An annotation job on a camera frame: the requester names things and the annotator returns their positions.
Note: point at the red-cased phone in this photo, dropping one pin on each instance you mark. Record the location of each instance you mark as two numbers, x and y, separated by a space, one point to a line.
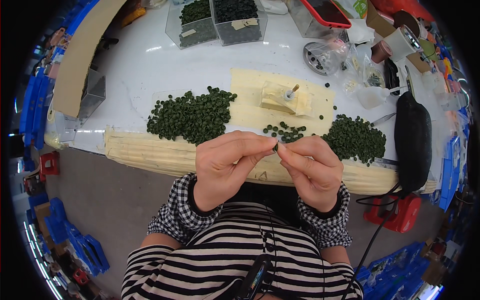
326 11

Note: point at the cream tape table edge padding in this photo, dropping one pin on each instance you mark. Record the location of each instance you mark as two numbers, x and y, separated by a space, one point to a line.
150 153

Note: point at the round metal dish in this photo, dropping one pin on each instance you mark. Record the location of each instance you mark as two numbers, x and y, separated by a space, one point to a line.
317 60

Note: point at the shelf of blue bins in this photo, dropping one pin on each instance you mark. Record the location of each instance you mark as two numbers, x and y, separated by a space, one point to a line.
35 108

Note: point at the white squeeze bottle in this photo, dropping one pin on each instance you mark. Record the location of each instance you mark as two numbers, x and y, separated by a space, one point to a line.
371 97

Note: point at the metal tweezers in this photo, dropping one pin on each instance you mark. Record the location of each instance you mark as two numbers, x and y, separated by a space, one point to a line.
383 119

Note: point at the brown tape roll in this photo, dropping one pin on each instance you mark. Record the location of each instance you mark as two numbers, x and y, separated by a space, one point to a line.
380 51

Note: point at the heap of blue crates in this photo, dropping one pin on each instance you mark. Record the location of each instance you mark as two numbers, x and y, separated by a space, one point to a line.
393 270

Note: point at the clear box of dark rings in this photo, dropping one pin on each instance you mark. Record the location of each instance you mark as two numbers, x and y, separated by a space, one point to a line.
195 26
238 22

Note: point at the cardboard box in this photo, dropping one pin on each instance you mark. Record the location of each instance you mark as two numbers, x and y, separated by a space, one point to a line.
397 22

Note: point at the red plastic stool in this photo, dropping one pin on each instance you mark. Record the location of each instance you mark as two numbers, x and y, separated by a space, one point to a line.
49 163
407 215

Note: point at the stack of blue crates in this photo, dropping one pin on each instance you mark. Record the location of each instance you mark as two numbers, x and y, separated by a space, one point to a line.
80 240

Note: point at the clear plastic box with dark side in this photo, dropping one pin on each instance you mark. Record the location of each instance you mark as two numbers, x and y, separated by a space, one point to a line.
92 95

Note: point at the large pile of green rings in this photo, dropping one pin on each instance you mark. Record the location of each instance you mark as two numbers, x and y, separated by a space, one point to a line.
191 116

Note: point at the scattered group of green rings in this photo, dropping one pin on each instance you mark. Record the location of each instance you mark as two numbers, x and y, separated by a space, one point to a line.
287 133

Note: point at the tape-wrapped block jig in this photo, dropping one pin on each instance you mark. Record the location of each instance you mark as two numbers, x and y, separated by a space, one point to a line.
277 101

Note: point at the person's body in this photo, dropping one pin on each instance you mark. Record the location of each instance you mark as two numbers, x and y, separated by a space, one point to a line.
225 262

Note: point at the white tissue paper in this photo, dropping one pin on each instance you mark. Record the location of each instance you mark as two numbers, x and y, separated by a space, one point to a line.
360 32

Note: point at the cream tape-covered mat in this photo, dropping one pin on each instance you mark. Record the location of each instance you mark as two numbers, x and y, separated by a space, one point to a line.
247 101

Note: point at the white tape roll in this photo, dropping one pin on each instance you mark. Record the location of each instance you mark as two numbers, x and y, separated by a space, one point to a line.
401 43

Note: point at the person's right hand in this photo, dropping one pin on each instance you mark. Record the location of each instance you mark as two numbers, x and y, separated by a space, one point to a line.
318 176

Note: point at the person's left hand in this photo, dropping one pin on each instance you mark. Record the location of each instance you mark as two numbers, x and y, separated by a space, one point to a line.
215 168

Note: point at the white peg with wooden stick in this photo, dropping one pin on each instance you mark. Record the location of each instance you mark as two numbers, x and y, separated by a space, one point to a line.
289 93

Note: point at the cardboard sheet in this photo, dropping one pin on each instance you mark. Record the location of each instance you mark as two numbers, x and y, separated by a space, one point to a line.
80 56

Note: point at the empty clear plastic box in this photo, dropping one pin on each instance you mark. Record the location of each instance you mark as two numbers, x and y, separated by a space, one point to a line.
303 24

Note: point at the row of blue bins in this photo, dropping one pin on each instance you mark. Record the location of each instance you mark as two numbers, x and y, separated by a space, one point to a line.
453 168

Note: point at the clear plastic bags heap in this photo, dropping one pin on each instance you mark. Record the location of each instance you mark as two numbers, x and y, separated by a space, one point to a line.
360 67

